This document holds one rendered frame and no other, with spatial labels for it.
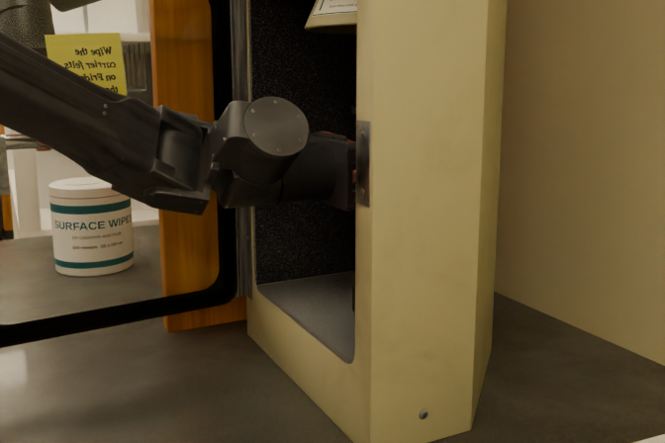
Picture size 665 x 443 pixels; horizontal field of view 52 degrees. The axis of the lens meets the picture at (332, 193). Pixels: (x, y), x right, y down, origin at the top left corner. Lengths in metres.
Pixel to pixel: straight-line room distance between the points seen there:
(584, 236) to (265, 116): 0.54
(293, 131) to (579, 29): 0.51
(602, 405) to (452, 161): 0.32
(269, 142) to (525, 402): 0.38
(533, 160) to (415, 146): 0.48
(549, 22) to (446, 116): 0.46
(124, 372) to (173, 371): 0.06
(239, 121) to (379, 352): 0.23
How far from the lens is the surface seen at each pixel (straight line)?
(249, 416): 0.70
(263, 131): 0.56
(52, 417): 0.75
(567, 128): 0.98
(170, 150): 0.61
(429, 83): 0.57
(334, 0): 0.66
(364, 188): 0.56
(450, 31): 0.58
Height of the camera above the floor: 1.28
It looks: 10 degrees down
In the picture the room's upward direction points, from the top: straight up
